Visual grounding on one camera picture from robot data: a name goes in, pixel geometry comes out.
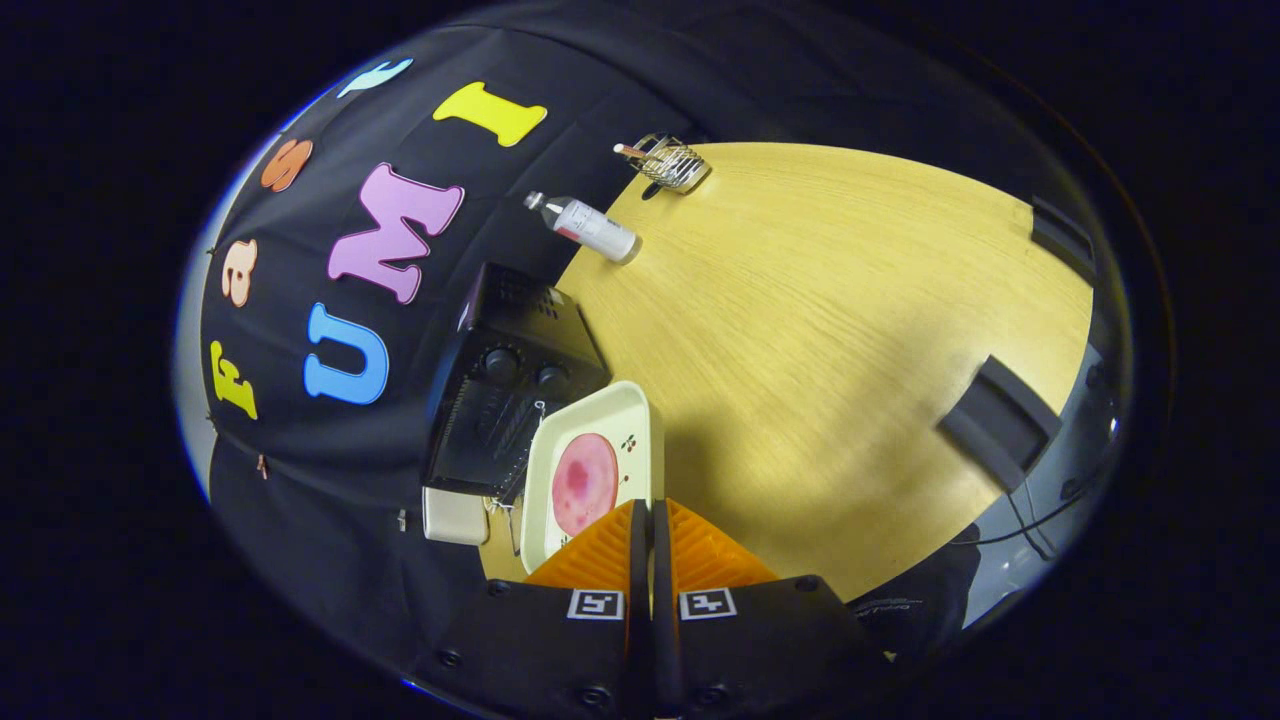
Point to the white pop-up toaster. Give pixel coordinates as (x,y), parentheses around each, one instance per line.
(455,516)

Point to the dark chair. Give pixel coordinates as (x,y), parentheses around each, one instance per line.
(1062,240)
(1000,425)

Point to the cream food tray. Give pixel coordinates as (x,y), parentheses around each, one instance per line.
(625,410)

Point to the pink stick in holder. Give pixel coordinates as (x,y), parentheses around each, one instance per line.
(630,151)

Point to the black toaster oven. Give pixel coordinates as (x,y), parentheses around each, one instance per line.
(500,340)

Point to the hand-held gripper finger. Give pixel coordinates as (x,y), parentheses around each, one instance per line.
(638,570)
(663,570)

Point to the clear plastic bottle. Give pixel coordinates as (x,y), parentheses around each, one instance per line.
(595,228)

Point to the pink ham slice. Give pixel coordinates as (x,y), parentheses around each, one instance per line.
(585,485)

